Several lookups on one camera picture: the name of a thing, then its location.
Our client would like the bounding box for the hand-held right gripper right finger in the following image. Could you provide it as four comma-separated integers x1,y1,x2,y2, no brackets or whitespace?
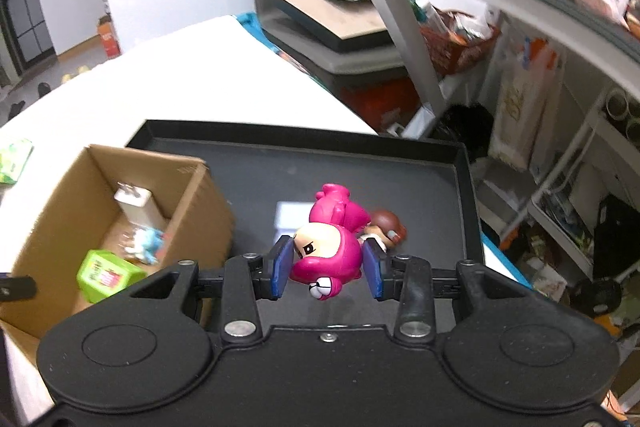
362,238,530,342

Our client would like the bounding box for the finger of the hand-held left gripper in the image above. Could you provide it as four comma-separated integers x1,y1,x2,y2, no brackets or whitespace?
0,273,37,304

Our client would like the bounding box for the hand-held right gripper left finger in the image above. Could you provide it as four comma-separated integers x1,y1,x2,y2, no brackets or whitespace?
127,234,296,342

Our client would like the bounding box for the pink toy figure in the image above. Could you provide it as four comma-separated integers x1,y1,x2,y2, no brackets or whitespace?
290,183,372,303

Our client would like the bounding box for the green cube box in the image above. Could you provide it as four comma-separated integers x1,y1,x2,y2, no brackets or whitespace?
76,249,148,305

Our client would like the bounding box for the brown cardboard box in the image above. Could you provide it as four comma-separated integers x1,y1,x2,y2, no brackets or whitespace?
0,144,236,342

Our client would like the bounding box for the black tray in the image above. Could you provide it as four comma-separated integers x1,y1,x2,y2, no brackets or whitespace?
124,120,485,328

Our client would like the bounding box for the blue and red toy figure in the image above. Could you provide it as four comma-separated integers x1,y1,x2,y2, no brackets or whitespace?
122,228,168,265

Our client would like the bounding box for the white charger plug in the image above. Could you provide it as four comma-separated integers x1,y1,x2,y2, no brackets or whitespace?
113,181,168,233

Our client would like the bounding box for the brown bear toy figure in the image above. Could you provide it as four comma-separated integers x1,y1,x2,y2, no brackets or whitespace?
357,208,407,253

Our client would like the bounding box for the green wet wipes packet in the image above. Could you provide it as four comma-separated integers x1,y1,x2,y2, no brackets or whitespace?
0,138,35,185

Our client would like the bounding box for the white tote bag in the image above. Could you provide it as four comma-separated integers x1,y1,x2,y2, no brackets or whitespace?
487,34,566,173

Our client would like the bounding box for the red plastic basket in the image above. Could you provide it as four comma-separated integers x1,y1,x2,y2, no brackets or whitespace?
420,10,501,78

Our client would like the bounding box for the orange cardboard box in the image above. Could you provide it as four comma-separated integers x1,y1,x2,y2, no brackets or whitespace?
96,16,122,58

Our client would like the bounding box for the white wire shelf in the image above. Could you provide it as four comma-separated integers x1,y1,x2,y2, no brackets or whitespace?
500,87,640,278

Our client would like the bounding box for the glass desk with grey frame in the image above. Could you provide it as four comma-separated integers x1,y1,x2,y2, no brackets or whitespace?
340,0,640,120

